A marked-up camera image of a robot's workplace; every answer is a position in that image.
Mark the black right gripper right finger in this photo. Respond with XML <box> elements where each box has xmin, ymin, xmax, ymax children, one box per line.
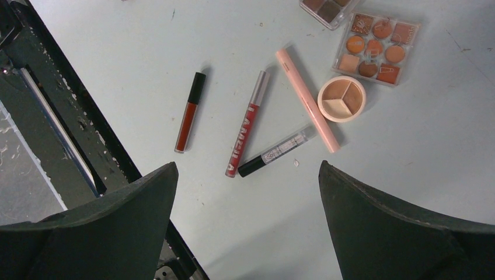
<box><xmin>318</xmin><ymin>161</ymin><xmax>494</xmax><ymax>279</ymax></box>

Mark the round cream compact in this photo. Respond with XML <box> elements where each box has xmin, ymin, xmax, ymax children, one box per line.
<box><xmin>317</xmin><ymin>76</ymin><xmax>367</xmax><ymax>123</ymax></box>

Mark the pink concealer tube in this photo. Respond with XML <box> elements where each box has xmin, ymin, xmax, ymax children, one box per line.
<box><xmin>276</xmin><ymin>48</ymin><xmax>340</xmax><ymax>153</ymax></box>

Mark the dark red lip gloss tube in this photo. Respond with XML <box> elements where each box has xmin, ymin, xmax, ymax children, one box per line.
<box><xmin>175</xmin><ymin>72</ymin><xmax>206</xmax><ymax>153</ymax></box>

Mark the red lettered lip gloss tube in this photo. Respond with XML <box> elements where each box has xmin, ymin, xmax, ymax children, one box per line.
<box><xmin>225</xmin><ymin>71</ymin><xmax>270</xmax><ymax>178</ymax></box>

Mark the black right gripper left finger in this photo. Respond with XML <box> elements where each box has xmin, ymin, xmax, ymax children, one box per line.
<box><xmin>1</xmin><ymin>162</ymin><xmax>179</xmax><ymax>279</ymax></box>

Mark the small square blush palette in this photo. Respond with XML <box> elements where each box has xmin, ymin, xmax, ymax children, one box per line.
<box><xmin>332</xmin><ymin>12</ymin><xmax>421</xmax><ymax>87</ymax></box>

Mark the long eyeshadow palette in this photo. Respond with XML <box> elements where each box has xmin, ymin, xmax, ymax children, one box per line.
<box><xmin>299</xmin><ymin>0</ymin><xmax>362</xmax><ymax>30</ymax></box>

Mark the clear mascara tube black cap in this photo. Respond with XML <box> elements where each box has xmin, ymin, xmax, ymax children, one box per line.
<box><xmin>238</xmin><ymin>125</ymin><xmax>317</xmax><ymax>177</ymax></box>

